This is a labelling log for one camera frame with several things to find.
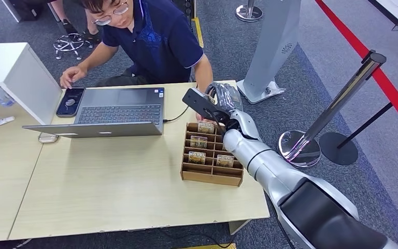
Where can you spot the person's right hand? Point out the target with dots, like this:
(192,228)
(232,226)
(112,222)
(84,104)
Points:
(72,74)

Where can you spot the person's left hand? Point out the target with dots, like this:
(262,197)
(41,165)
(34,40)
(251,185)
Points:
(198,117)

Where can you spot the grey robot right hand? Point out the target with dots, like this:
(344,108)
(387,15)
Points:
(228,96)

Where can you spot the person's left forearm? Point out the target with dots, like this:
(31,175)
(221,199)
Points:
(204,74)

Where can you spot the person's right forearm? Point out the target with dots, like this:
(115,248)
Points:
(96,58)

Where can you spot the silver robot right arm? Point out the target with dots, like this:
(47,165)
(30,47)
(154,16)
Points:
(274,172)

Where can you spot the person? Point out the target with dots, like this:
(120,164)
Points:
(67,15)
(157,44)

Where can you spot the wooden card holder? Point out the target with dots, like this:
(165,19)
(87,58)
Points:
(209,175)

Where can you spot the black smartphone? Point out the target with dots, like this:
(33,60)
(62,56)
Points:
(70,102)

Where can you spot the chrome stool base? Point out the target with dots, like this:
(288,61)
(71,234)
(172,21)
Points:
(71,43)

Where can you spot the white cabinet box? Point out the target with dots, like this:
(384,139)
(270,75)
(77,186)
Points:
(17,72)

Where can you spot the grey laptop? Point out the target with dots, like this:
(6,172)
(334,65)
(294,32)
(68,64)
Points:
(116,113)

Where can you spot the white kiosk stand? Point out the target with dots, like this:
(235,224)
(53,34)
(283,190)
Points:
(271,51)

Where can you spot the small clear plastic object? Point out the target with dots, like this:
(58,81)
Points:
(48,138)

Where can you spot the yellow floor tape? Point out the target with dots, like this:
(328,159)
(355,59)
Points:
(212,246)
(198,32)

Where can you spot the eyeglasses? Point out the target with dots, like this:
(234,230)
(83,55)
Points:
(111,13)

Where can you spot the chrome stanchion base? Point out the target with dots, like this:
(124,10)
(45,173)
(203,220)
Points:
(248,13)

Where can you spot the white counter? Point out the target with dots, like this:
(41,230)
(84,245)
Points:
(396,12)

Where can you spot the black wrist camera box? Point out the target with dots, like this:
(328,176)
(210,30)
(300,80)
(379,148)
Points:
(199,101)

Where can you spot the chrome stanchion post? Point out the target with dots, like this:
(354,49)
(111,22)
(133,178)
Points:
(336,106)

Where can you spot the black stanchion post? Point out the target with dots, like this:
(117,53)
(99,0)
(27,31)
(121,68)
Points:
(338,149)

